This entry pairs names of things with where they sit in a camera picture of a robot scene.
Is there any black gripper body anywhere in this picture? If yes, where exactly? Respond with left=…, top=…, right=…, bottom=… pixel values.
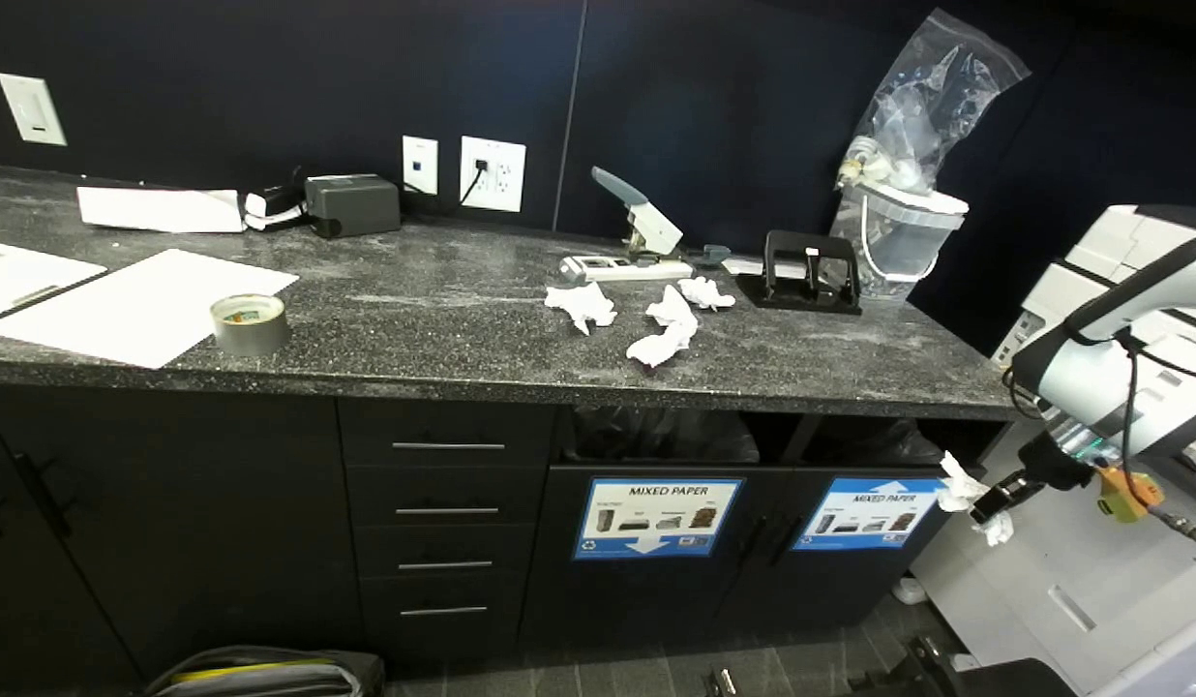
left=1015, top=430, right=1098, bottom=504

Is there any small white paper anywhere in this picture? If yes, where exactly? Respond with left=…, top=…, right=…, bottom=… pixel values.
left=931, top=450, right=1023, bottom=550

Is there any printed white paper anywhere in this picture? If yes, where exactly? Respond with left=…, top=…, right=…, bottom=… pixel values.
left=678, top=273, right=741, bottom=314

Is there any black bin liner bag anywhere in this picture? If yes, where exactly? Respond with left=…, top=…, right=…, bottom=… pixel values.
left=801, top=418, right=954, bottom=474
left=563, top=409, right=766, bottom=474

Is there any black recycling bin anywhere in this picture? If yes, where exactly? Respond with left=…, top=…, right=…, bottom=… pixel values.
left=726, top=463, right=990, bottom=637

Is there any black tilt-out bin door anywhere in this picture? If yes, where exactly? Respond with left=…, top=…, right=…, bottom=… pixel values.
left=521, top=463, right=770, bottom=663

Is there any grey office printer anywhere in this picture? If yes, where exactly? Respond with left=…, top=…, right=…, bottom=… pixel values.
left=908, top=203, right=1196, bottom=697

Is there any black floor object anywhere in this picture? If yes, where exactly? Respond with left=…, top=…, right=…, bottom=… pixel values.
left=845, top=633, right=1077, bottom=697

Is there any black counter cabinet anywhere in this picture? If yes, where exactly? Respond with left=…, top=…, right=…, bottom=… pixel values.
left=0, top=380, right=1015, bottom=689

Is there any clear plastic bucket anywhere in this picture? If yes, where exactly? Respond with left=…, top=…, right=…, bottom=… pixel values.
left=828, top=175, right=976, bottom=310

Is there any mixed paper sign down arrow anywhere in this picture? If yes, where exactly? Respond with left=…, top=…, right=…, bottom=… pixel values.
left=569, top=478, right=747, bottom=566

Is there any clear plastic bag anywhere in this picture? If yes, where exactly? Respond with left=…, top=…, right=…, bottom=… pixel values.
left=837, top=7, right=1034, bottom=203

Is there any black cabinet drawer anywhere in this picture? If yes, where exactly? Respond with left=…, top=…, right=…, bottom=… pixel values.
left=338, top=397, right=558, bottom=478
left=345, top=467, right=558, bottom=534
left=353, top=525, right=549, bottom=592
left=357, top=578, right=547, bottom=663

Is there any wide white outlet plate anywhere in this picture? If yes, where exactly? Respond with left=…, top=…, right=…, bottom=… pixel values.
left=456, top=131, right=532, bottom=217

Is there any black box device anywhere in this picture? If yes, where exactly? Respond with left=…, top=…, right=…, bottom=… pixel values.
left=296, top=168, right=405, bottom=241

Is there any tape roll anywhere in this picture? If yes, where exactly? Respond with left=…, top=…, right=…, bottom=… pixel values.
left=205, top=291, right=291, bottom=350

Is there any white black handheld device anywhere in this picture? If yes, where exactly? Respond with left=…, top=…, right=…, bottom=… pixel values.
left=241, top=183, right=308, bottom=238

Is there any black cabinet door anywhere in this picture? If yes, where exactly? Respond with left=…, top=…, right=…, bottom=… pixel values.
left=0, top=388, right=367, bottom=681
left=0, top=398, right=147, bottom=697

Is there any white folded paper stack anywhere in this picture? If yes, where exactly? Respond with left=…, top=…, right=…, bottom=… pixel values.
left=72, top=183, right=251, bottom=241

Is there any large white paper sheet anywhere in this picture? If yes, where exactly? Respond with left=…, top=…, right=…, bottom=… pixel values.
left=0, top=245, right=302, bottom=374

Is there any amber wrist camera box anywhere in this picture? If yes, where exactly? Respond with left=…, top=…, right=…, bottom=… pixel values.
left=1091, top=463, right=1166, bottom=529

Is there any black camera cable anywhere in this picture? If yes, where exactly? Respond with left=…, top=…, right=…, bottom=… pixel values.
left=1114, top=327, right=1196, bottom=557

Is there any black plugged wall cable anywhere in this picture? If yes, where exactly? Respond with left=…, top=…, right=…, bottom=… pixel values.
left=456, top=156, right=494, bottom=214

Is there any small white wall plate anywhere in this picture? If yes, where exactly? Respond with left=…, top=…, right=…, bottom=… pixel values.
left=398, top=131, right=446, bottom=203

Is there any black cabinet door handle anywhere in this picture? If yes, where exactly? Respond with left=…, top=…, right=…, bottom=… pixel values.
left=10, top=446, right=77, bottom=543

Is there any white wall switch plate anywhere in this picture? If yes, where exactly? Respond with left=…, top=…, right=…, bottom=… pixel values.
left=0, top=68, right=72, bottom=153

